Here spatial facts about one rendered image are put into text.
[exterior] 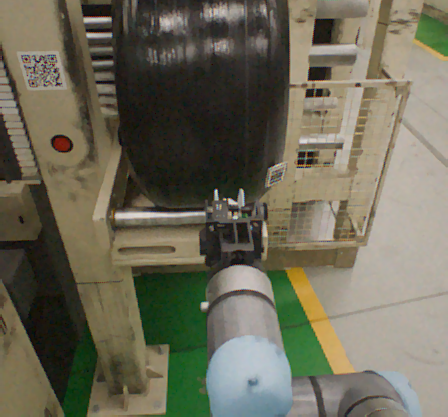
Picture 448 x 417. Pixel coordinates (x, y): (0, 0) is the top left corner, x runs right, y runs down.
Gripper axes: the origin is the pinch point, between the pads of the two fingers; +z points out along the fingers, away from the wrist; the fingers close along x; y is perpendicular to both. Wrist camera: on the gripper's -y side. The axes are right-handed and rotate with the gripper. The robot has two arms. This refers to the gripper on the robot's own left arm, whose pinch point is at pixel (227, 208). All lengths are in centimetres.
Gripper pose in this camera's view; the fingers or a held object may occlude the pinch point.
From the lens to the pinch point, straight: 69.3
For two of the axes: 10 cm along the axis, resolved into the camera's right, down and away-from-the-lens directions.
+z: -0.5, -5.1, 8.6
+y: -0.1, -8.6, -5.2
